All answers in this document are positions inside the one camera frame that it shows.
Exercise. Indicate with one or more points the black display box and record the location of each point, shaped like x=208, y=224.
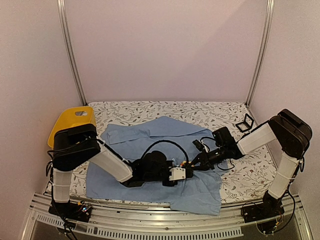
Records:
x=246, y=124

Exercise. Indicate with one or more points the left aluminium frame post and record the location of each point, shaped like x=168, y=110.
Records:
x=61, y=6

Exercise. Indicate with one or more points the yellow plastic basket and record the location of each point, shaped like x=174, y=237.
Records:
x=72, y=117

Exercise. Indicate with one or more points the floral white tablecloth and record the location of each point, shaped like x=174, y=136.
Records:
x=242, y=180

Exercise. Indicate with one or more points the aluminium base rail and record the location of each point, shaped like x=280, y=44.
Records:
x=121, y=220

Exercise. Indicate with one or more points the yellow orange plush flower brooch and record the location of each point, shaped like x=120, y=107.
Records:
x=186, y=165

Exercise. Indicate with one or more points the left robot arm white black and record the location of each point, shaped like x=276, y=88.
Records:
x=74, y=146

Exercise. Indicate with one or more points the aluminium frame post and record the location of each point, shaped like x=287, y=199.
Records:
x=61, y=6
x=270, y=4

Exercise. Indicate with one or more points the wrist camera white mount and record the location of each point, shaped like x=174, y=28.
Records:
x=202, y=147
x=180, y=173

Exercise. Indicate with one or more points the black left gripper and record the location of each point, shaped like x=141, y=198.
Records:
x=171, y=184

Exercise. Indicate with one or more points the light blue shirt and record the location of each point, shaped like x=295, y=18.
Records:
x=174, y=138

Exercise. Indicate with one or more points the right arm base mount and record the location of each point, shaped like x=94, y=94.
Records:
x=268, y=215

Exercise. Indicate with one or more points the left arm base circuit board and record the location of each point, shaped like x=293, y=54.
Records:
x=72, y=211

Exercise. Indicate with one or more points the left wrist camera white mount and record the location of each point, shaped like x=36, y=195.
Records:
x=180, y=173

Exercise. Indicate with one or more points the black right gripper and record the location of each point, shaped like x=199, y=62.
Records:
x=205, y=164

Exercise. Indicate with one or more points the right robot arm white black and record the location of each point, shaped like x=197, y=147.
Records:
x=286, y=131

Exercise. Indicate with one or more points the right aluminium frame post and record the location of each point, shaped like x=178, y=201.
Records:
x=270, y=4

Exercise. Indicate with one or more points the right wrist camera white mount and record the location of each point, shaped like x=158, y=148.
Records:
x=202, y=147

